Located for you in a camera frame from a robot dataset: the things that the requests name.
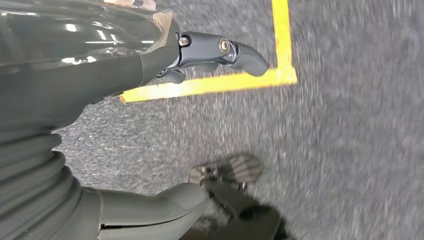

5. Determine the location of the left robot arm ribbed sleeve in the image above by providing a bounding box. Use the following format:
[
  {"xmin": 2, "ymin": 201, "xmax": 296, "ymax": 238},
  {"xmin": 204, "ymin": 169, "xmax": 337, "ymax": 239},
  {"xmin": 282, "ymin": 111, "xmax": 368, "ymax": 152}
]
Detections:
[{"xmin": 0, "ymin": 127, "xmax": 100, "ymax": 240}]

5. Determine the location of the yellow floor tape square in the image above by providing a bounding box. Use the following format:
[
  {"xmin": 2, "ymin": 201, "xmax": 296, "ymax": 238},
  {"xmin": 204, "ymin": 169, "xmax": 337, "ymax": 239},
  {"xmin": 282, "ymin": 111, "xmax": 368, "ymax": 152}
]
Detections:
[{"xmin": 119, "ymin": 0, "xmax": 298, "ymax": 104}]

